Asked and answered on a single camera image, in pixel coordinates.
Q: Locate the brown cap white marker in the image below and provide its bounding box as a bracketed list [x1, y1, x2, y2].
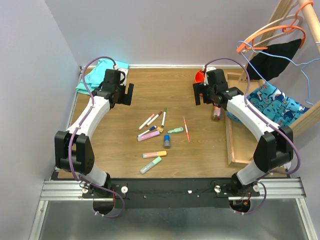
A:
[146, 111, 163, 126]

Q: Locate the orange thin pen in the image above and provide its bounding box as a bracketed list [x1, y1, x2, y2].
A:
[183, 116, 191, 143]

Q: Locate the orange round organizer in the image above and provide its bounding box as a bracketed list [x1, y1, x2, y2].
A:
[194, 70, 205, 84]

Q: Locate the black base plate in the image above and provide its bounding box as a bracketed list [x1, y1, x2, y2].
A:
[82, 178, 260, 209]

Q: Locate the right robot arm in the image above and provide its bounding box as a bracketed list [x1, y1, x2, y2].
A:
[193, 67, 294, 196]

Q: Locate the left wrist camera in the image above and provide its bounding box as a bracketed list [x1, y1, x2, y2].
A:
[113, 64, 129, 86]

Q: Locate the wooden tray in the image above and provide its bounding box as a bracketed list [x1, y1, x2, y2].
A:
[225, 71, 264, 167]

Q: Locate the pink yellow highlighter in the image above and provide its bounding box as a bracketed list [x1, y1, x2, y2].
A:
[142, 150, 167, 159]

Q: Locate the black cloth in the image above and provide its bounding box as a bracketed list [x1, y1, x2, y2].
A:
[246, 38, 302, 81]

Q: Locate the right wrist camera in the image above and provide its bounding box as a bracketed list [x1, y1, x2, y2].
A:
[202, 66, 216, 86]

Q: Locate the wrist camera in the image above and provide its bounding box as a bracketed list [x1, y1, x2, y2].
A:
[202, 66, 216, 86]
[113, 64, 129, 86]

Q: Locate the wooden rack frame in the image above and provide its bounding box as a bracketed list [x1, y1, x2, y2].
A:
[238, 0, 320, 137]

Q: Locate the pink cap white marker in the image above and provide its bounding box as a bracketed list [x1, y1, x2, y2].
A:
[138, 113, 155, 130]

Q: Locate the blue cap whiteboard marker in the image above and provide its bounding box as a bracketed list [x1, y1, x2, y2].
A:
[137, 125, 156, 138]

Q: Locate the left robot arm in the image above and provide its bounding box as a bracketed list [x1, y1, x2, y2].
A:
[54, 68, 134, 198]

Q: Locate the teal folded cloth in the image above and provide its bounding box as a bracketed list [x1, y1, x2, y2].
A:
[75, 58, 129, 95]

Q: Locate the small tan eraser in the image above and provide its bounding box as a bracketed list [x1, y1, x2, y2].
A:
[156, 127, 164, 133]

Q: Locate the blue wire hanger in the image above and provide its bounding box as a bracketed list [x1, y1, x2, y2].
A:
[237, 40, 320, 106]

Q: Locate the shark pattern blue cloth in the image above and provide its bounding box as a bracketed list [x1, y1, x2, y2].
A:
[226, 83, 312, 128]

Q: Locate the green highlighter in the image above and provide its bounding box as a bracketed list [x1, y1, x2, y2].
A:
[140, 156, 162, 174]

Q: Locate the pink glue bottle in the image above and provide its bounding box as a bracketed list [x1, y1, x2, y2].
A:
[212, 105, 222, 121]

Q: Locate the green cap white marker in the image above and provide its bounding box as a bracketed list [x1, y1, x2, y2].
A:
[161, 107, 167, 128]

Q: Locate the green correction tape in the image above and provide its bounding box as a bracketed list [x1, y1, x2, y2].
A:
[167, 127, 184, 134]

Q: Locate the orange hanger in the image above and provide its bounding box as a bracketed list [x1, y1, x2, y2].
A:
[236, 0, 314, 53]

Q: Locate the pink purple highlighter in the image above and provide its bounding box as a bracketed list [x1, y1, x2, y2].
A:
[137, 130, 160, 142]

